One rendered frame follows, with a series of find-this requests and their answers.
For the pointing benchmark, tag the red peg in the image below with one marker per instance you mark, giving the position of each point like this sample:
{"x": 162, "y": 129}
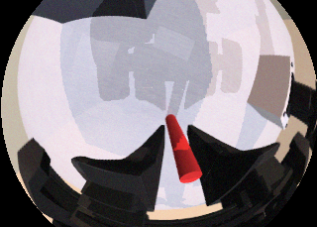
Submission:
{"x": 187, "y": 166}

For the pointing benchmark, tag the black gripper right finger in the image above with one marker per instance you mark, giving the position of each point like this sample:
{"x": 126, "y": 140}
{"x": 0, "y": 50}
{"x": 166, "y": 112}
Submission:
{"x": 223, "y": 167}

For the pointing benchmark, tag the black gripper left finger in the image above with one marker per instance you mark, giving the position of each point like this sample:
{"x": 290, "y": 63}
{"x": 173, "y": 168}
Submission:
{"x": 137, "y": 173}

